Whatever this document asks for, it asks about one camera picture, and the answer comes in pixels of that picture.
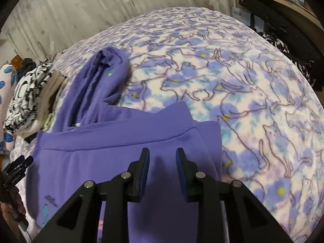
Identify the purple hoodie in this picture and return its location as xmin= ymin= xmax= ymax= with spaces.
xmin=26 ymin=47 xmax=221 ymax=242

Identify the cream folded clothes stack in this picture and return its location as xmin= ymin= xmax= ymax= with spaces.
xmin=15 ymin=70 xmax=66 ymax=139

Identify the black clothing by headboard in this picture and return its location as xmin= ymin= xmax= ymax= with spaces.
xmin=17 ymin=58 xmax=36 ymax=79

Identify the person's left hand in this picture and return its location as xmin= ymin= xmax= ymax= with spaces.
xmin=0 ymin=185 xmax=28 ymax=238

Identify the black white patterned folded garment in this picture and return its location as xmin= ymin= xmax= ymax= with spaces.
xmin=4 ymin=61 xmax=53 ymax=133

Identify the pink blue-flower rolled quilt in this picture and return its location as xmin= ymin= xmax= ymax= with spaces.
xmin=1 ymin=64 xmax=18 ymax=155

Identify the purple cat-print bed blanket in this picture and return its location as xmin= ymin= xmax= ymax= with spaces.
xmin=10 ymin=6 xmax=324 ymax=243

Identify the cream curtain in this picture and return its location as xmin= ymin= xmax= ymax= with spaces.
xmin=1 ymin=0 xmax=236 ymax=61

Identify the black white patterned cloth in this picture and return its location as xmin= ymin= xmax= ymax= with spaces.
xmin=257 ymin=31 xmax=322 ymax=92

